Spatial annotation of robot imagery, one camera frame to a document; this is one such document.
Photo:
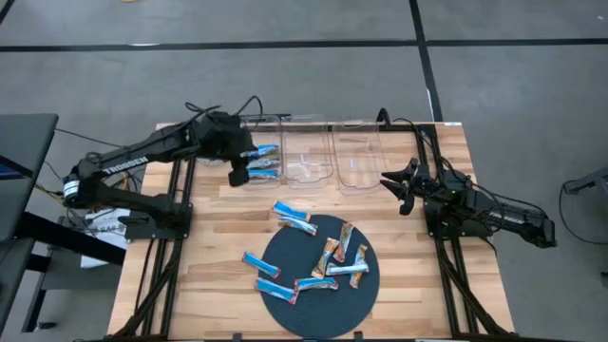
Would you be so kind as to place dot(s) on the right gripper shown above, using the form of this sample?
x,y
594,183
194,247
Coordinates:
x,y
423,187

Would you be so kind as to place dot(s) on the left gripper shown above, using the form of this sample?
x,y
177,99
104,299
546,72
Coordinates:
x,y
223,138

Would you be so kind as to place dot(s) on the clear plastic bin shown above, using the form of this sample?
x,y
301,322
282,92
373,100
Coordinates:
x,y
273,133
306,142
358,152

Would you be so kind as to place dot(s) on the blue granola bar orange edge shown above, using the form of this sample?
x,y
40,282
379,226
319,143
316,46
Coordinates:
x,y
290,210

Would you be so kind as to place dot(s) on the orange red granola bar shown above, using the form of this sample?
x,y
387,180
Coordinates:
x,y
344,242

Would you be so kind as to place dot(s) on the blue granola bar red tips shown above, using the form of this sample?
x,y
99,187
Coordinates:
x,y
260,264
275,290

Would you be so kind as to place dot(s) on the round dark woven placemat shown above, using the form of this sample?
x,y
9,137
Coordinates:
x,y
323,318

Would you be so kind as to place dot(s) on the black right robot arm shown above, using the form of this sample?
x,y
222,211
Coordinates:
x,y
512,219

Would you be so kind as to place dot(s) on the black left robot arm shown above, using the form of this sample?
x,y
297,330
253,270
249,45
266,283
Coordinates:
x,y
126,165

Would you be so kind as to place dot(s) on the white table corner label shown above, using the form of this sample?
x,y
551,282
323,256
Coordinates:
x,y
452,124

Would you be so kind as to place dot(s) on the white printed paper box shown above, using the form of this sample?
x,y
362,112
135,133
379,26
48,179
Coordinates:
x,y
104,219

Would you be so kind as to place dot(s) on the black desk stand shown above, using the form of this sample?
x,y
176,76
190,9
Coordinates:
x,y
71,240

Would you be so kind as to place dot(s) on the grey stand foot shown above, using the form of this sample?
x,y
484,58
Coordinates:
x,y
589,181

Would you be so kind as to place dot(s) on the dark grey desk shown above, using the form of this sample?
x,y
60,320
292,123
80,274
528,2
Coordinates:
x,y
24,142

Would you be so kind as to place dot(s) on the black metal table frame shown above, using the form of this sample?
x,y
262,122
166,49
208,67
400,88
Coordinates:
x,y
418,128

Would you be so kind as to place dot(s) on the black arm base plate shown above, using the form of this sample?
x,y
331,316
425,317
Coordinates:
x,y
434,228
142,230

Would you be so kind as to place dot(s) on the small black edge bracket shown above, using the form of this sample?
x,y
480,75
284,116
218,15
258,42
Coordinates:
x,y
237,337
358,337

